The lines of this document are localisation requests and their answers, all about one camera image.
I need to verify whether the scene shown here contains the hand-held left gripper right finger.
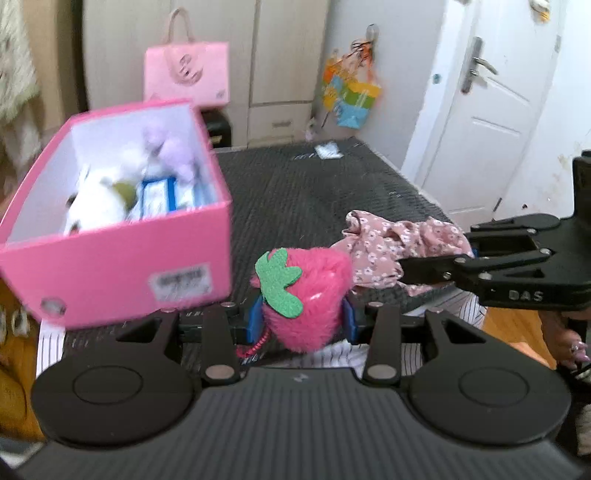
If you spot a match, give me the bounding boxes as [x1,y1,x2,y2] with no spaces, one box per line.
[342,295,488,386]

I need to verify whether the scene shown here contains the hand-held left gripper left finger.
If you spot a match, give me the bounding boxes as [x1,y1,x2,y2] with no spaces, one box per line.
[115,295,264,386]

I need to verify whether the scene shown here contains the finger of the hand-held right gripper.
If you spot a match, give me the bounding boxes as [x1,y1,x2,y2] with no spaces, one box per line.
[470,213,561,254]
[398,249,555,291]

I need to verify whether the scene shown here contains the pink floral scrunchie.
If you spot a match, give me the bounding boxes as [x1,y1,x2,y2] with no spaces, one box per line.
[342,210,475,297]

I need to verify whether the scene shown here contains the pink strawberry plush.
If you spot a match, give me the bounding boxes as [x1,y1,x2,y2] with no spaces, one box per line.
[235,247,354,358]

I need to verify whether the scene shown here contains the blue white wet wipes pack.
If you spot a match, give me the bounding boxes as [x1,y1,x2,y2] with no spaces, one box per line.
[127,174,182,220]

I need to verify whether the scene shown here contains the pink cardboard box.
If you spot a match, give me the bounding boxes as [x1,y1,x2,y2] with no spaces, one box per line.
[0,98,232,329]

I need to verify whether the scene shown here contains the green makeup sponge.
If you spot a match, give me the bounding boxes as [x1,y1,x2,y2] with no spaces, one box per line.
[111,181,140,211]

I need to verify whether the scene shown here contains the purple plush toy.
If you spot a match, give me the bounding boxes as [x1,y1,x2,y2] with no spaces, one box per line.
[141,119,197,185]

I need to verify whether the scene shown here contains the white plush toy brown spots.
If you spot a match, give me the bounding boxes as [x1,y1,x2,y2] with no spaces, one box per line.
[62,164,130,234]

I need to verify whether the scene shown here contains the person's right hand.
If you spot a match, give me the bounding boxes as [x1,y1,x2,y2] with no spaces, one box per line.
[540,313,591,371]

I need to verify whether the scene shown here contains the white door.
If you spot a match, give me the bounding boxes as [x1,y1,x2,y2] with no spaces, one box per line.
[402,0,565,219]

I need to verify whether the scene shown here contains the colourful gift bag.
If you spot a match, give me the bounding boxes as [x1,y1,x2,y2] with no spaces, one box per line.
[321,55,383,129]

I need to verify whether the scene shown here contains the black suitcase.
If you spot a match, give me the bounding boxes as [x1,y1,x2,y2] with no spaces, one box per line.
[202,108,234,151]

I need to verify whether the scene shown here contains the striped bed sheet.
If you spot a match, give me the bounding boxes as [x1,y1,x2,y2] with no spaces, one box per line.
[36,291,485,370]

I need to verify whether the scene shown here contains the small hanging plush toy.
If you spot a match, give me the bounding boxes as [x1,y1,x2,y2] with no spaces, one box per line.
[529,0,553,25]

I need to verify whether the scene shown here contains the yellow grey blanket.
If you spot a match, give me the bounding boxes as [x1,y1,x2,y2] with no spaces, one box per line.
[0,277,48,441]

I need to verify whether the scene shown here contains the beige wardrobe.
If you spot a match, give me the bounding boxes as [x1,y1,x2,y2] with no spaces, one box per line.
[81,0,331,149]

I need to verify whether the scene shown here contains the pink tote bag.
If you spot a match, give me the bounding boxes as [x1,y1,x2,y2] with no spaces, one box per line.
[144,8,230,110]

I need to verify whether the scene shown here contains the fluffy white green robe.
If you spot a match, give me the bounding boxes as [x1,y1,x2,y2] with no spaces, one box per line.
[0,0,43,153]

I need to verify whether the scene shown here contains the metal door handle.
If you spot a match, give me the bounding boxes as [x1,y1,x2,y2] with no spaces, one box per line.
[462,37,499,96]

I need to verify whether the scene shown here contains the orange black strings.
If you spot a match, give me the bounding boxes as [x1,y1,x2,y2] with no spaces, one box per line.
[348,25,380,65]

